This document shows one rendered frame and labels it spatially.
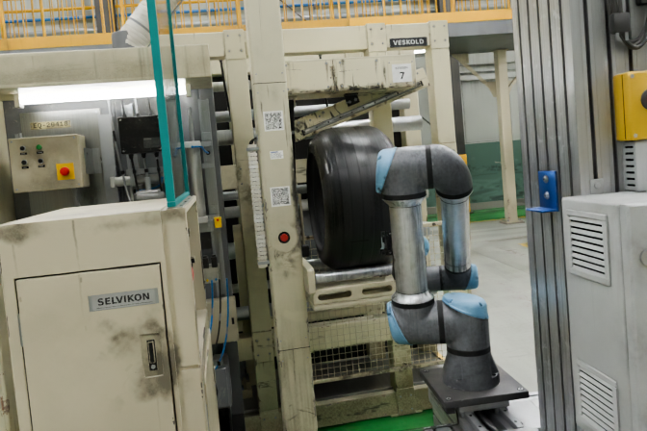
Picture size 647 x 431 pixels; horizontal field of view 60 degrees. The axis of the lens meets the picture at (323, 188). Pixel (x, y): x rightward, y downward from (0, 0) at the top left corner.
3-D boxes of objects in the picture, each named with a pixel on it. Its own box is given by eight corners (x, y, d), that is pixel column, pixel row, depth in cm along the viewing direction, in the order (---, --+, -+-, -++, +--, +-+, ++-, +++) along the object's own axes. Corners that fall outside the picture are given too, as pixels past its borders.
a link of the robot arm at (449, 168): (472, 132, 145) (475, 272, 171) (428, 136, 147) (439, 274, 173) (477, 154, 136) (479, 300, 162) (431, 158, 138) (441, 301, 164)
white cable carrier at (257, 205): (258, 267, 215) (246, 144, 212) (257, 266, 220) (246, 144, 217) (270, 266, 216) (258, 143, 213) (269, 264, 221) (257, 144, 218)
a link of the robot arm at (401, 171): (446, 352, 147) (430, 145, 139) (389, 353, 149) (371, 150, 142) (444, 333, 158) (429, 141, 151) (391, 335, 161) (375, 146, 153)
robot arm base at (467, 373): (509, 387, 145) (506, 349, 144) (452, 394, 143) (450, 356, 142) (486, 366, 160) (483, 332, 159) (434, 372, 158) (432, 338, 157)
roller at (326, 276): (311, 269, 212) (310, 277, 215) (313, 279, 209) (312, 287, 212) (399, 259, 218) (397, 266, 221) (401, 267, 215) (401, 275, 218)
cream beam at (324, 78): (283, 95, 239) (280, 61, 238) (277, 102, 263) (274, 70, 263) (418, 86, 249) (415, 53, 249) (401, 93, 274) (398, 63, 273)
